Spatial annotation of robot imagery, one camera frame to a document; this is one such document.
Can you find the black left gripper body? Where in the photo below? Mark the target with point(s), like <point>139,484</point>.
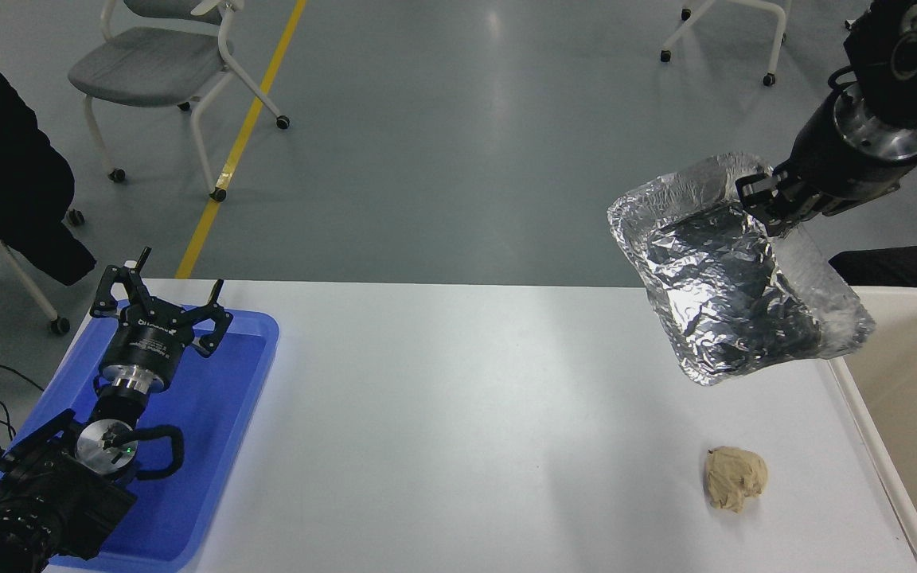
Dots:
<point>148,338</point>

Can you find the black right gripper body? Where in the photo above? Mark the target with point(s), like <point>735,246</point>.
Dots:
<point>833,171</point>

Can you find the foil tray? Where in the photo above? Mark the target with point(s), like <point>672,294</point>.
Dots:
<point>713,270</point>

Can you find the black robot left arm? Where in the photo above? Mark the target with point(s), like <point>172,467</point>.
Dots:
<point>52,493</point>

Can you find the white leg caster chair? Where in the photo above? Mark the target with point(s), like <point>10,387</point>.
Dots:
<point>33,290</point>

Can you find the blue plastic tray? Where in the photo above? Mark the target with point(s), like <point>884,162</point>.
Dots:
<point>212,446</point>

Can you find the person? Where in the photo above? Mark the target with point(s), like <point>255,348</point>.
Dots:
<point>5,175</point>

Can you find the large pale bin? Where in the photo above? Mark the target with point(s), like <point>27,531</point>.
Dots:
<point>912,430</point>

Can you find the crumpled tan paper ball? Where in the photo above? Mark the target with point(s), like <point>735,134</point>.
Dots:
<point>735,479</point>

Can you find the grey seat white frame chair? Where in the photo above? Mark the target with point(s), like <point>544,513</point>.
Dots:
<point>148,68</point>

